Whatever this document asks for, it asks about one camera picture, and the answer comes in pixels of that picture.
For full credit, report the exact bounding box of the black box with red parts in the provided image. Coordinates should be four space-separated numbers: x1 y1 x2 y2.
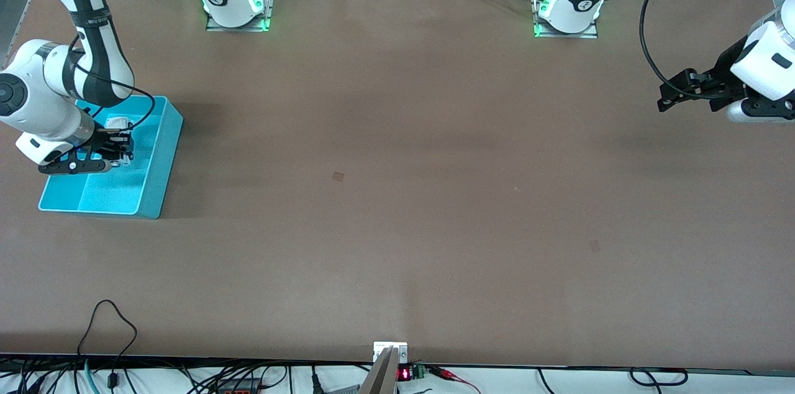
214 378 265 394

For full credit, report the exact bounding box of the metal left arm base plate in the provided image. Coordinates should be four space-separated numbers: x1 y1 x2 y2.
533 0 600 39

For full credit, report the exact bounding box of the silver table edge bracket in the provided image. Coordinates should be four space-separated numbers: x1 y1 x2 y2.
374 342 409 362

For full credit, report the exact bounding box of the grey aluminium post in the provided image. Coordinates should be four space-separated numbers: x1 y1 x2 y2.
0 0 37 68

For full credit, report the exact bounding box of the grey camera mount bar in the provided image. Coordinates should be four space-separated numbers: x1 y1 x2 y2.
359 346 399 394

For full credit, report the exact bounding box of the red clip lead wire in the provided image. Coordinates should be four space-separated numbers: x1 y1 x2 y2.
427 366 482 393

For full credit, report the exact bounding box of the turquoise plastic bin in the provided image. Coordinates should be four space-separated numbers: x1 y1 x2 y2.
39 94 184 220

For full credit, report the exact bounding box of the black coiled floor cable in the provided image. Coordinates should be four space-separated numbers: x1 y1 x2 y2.
537 368 689 392

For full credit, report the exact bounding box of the black looped thin cable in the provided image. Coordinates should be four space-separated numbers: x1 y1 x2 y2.
76 299 139 390

